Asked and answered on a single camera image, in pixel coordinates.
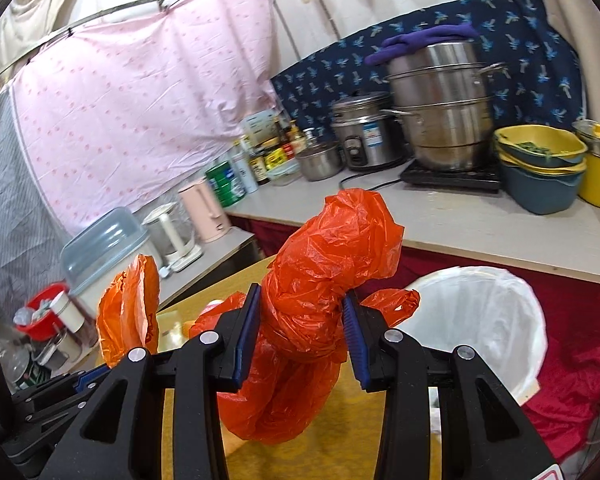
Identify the white plastic bag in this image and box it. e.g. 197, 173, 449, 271
394, 266, 548, 407

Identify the small steel pot with lid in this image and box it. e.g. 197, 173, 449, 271
295, 141, 343, 182

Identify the white dish box blue lid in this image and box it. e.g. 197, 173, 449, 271
60, 207, 153, 302

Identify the glass kettle with white base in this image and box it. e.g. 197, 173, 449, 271
142, 201, 204, 273

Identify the yellow patterned tablecloth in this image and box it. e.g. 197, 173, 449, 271
157, 255, 443, 480

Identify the purple cloth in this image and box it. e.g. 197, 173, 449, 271
364, 24, 481, 67

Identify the clear food container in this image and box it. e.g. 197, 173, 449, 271
267, 159, 302, 187

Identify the pink dotted curtain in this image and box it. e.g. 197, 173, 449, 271
10, 0, 282, 238

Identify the orange sauce bottle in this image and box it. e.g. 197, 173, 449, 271
290, 122, 307, 157

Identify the orange plastic bag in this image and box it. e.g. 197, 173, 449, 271
96, 254, 161, 368
187, 189, 422, 447

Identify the black power cord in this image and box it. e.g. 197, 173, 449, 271
340, 170, 416, 193

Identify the jar with white lid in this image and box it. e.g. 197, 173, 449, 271
50, 292, 90, 350

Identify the red plastic bowl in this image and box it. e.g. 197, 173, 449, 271
14, 282, 71, 341

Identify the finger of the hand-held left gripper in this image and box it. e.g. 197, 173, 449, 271
11, 366, 113, 413
1, 399, 88, 467

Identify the pale cardboard box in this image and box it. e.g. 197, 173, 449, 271
243, 109, 276, 148

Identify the dark sauce bottle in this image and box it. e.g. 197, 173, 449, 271
249, 152, 271, 186

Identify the dark red cloth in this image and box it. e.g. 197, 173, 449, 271
227, 215, 600, 461

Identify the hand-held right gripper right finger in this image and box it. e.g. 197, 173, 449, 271
342, 291, 563, 480

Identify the tall steel steamer pot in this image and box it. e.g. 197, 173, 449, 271
380, 40, 511, 173

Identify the pink electric kettle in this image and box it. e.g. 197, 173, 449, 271
177, 176, 232, 244

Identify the glass jar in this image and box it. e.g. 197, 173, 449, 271
0, 340, 51, 392

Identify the navy printed cloth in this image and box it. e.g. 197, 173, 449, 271
270, 0, 588, 142

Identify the black induction cooker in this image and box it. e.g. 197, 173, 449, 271
399, 160, 503, 195

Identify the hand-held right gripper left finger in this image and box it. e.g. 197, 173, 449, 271
39, 282, 263, 480

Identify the yellow seasoning packet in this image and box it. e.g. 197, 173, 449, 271
265, 146, 293, 171

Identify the white thermos bottle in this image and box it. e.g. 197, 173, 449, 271
231, 147, 259, 195

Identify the steel rice cooker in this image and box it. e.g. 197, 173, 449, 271
329, 91, 411, 171

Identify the blue basin with yellow rim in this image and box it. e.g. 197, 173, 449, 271
494, 124, 590, 170
497, 152, 588, 216

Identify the steel pot with glass lid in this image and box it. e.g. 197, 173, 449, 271
572, 119, 600, 161

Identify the grey striped cloth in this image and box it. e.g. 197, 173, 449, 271
0, 82, 75, 311

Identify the green tin can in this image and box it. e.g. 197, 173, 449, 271
205, 160, 246, 208

